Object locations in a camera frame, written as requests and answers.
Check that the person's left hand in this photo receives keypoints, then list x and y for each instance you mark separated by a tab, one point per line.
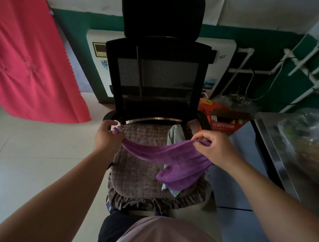
106	138

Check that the person's right hand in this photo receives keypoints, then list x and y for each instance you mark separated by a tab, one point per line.
219	147

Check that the person's left thumb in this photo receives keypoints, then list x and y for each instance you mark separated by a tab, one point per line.
116	133

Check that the person's right fingers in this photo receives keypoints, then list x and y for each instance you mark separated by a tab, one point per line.
200	140

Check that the purple towel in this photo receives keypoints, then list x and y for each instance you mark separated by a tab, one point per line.
179	162

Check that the person's right forearm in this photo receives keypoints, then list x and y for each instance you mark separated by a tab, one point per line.
271	199

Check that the person's left forearm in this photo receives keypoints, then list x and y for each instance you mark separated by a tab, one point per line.
53	199

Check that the light blue cloth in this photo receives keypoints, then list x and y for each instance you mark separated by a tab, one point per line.
174	136

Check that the orange cardboard box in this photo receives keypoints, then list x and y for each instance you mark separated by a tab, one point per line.
221	117

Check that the brown quilted seat cushion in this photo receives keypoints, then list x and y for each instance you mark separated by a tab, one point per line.
139	169

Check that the crumpled plastic wrap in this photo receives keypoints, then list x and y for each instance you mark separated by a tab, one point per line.
236	102

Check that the black mesh office chair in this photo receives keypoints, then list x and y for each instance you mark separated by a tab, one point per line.
159	69

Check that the person's black trousers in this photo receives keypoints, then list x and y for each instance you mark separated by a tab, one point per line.
117	225

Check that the person's pink shirt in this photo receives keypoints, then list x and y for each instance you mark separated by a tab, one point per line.
162	229

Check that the clear plastic bag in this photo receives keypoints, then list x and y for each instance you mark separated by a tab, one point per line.
301	139

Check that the red curtain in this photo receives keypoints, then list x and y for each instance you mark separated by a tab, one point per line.
37	62

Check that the white pipes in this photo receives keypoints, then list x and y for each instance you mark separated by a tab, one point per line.
294	69

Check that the white wall heater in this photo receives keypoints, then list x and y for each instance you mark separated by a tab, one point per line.
221	62

